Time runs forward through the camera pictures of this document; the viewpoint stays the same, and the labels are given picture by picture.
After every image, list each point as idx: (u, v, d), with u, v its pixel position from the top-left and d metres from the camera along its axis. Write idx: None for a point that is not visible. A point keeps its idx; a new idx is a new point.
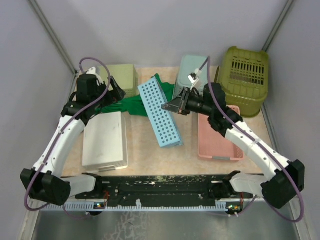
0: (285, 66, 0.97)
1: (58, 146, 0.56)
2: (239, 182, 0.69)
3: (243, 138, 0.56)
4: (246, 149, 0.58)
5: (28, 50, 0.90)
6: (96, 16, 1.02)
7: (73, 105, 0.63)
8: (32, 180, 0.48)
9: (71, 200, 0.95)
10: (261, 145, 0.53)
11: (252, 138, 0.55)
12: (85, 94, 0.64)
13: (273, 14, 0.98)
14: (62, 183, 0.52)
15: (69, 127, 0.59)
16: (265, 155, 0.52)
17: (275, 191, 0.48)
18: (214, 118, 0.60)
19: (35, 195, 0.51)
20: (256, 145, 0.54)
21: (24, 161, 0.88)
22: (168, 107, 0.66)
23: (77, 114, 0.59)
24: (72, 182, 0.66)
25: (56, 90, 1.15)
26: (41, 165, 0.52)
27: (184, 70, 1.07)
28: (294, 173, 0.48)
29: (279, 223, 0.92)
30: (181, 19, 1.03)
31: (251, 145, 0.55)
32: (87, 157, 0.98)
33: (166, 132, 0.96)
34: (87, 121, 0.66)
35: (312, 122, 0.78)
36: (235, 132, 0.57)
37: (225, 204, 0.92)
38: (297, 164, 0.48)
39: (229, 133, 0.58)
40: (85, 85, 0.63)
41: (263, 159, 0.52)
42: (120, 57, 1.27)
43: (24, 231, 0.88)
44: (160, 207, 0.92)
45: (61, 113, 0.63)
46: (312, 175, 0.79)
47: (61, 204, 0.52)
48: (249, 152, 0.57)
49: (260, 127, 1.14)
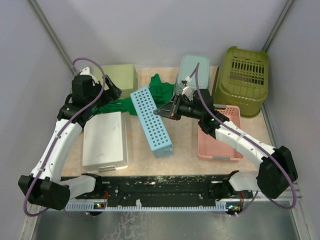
0: (285, 66, 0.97)
1: (55, 151, 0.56)
2: (237, 180, 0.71)
3: (230, 134, 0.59)
4: (235, 145, 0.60)
5: (28, 50, 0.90)
6: (96, 16, 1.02)
7: (69, 107, 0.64)
8: (30, 187, 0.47)
9: (71, 200, 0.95)
10: (246, 138, 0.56)
11: (238, 133, 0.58)
12: (81, 96, 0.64)
13: (273, 13, 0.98)
14: (61, 188, 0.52)
15: (66, 131, 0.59)
16: (252, 146, 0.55)
17: (266, 179, 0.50)
18: (204, 121, 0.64)
19: (34, 201, 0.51)
20: (242, 139, 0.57)
21: (24, 161, 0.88)
22: (160, 112, 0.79)
23: (73, 117, 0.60)
24: (71, 184, 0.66)
25: (56, 90, 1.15)
26: (39, 171, 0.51)
27: (183, 71, 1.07)
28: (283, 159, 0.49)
29: (280, 223, 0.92)
30: (181, 19, 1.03)
31: (237, 140, 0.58)
32: (86, 158, 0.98)
33: (158, 136, 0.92)
34: (83, 124, 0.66)
35: (312, 122, 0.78)
36: (222, 130, 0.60)
37: (225, 204, 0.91)
38: (283, 150, 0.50)
39: (218, 132, 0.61)
40: (80, 87, 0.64)
41: (250, 150, 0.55)
42: (120, 57, 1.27)
43: (24, 231, 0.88)
44: (160, 208, 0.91)
45: (57, 117, 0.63)
46: (312, 175, 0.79)
47: (60, 209, 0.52)
48: (238, 147, 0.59)
49: (260, 127, 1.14)
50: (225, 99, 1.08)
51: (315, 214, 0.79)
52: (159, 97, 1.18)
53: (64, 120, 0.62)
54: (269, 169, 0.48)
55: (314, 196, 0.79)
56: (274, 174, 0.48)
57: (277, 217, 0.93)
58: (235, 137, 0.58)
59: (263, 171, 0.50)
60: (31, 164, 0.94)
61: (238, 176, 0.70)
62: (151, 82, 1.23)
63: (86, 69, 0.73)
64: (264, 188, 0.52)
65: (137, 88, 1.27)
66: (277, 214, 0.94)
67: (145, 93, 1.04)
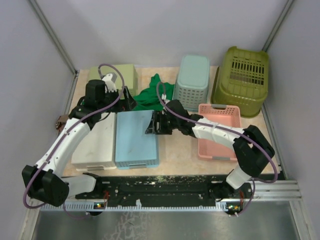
0: (285, 66, 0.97)
1: (62, 146, 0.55)
2: (232, 176, 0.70)
3: (205, 128, 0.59)
4: (212, 138, 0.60)
5: (28, 49, 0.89)
6: (96, 16, 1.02)
7: (81, 108, 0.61)
8: (32, 178, 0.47)
9: (70, 200, 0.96)
10: (218, 126, 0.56)
11: (209, 125, 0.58)
12: (93, 99, 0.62)
13: (274, 13, 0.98)
14: (61, 183, 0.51)
15: (75, 129, 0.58)
16: (224, 131, 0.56)
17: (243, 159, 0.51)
18: (181, 125, 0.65)
19: (33, 194, 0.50)
20: (215, 129, 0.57)
21: (24, 161, 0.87)
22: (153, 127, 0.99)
23: (84, 118, 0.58)
24: (71, 181, 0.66)
25: (56, 90, 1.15)
26: (43, 163, 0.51)
27: (184, 71, 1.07)
28: (253, 135, 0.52)
29: (281, 225, 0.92)
30: (181, 19, 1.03)
31: (211, 131, 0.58)
32: (83, 157, 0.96)
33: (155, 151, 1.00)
34: (93, 126, 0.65)
35: (312, 122, 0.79)
36: (198, 127, 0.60)
37: (225, 204, 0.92)
38: (251, 129, 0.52)
39: (195, 130, 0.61)
40: (94, 92, 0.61)
41: (224, 136, 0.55)
42: (121, 57, 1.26)
43: (24, 231, 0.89)
44: (160, 207, 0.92)
45: (69, 115, 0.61)
46: (312, 175, 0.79)
47: (58, 205, 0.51)
48: (216, 139, 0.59)
49: (260, 127, 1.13)
50: (225, 99, 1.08)
51: (315, 213, 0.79)
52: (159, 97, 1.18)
53: (75, 119, 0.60)
54: (243, 148, 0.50)
55: (313, 196, 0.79)
56: (247, 151, 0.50)
57: (277, 217, 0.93)
58: (209, 129, 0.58)
59: (238, 152, 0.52)
60: (31, 165, 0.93)
61: (233, 174, 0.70)
62: (151, 82, 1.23)
63: (110, 75, 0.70)
64: (247, 169, 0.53)
65: (137, 88, 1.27)
66: (277, 214, 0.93)
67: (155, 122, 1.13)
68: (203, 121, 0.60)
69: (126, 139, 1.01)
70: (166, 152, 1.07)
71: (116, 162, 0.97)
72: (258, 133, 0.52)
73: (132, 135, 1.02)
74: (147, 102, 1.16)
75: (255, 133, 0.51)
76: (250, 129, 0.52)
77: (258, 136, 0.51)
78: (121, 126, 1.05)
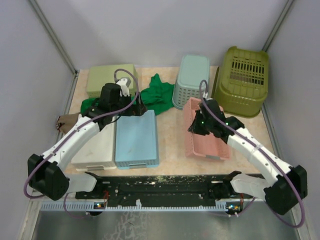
0: (285, 66, 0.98)
1: (71, 140, 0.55)
2: (240, 183, 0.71)
3: (245, 144, 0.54)
4: (247, 155, 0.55)
5: (28, 49, 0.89)
6: (96, 16, 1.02)
7: (94, 108, 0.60)
8: (36, 167, 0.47)
9: (71, 200, 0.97)
10: (262, 151, 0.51)
11: (253, 144, 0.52)
12: (107, 102, 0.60)
13: (273, 13, 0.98)
14: (62, 178, 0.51)
15: (85, 127, 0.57)
16: (266, 160, 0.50)
17: (277, 195, 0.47)
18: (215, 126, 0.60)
19: (34, 184, 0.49)
20: (256, 151, 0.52)
21: (24, 162, 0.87)
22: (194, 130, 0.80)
23: (96, 117, 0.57)
24: (72, 178, 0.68)
25: (56, 90, 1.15)
26: (50, 154, 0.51)
27: (185, 71, 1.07)
28: (298, 178, 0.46)
29: (281, 225, 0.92)
30: (181, 19, 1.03)
31: (252, 152, 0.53)
32: (83, 157, 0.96)
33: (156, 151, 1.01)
34: (103, 127, 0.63)
35: (312, 122, 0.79)
36: (236, 138, 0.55)
37: (225, 204, 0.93)
38: (299, 169, 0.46)
39: (231, 139, 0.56)
40: (109, 94, 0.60)
41: (265, 165, 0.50)
42: (120, 57, 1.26)
43: (24, 231, 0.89)
44: (160, 208, 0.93)
45: (82, 114, 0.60)
46: (312, 174, 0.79)
47: (55, 199, 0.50)
48: (251, 158, 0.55)
49: (260, 127, 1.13)
50: (225, 99, 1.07)
51: (315, 214, 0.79)
52: (159, 97, 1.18)
53: (87, 117, 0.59)
54: (283, 189, 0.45)
55: (314, 196, 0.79)
56: (287, 193, 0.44)
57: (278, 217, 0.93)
58: (250, 148, 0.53)
59: (276, 190, 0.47)
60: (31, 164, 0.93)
61: (241, 180, 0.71)
62: (151, 83, 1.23)
63: (124, 80, 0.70)
64: (272, 202, 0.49)
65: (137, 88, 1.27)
66: None
67: (156, 124, 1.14)
68: (242, 133, 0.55)
69: (128, 139, 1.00)
70: (167, 152, 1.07)
71: (116, 162, 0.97)
72: (304, 178, 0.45)
73: (135, 135, 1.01)
74: (147, 102, 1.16)
75: (302, 176, 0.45)
76: (298, 171, 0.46)
77: (303, 181, 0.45)
78: (122, 126, 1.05)
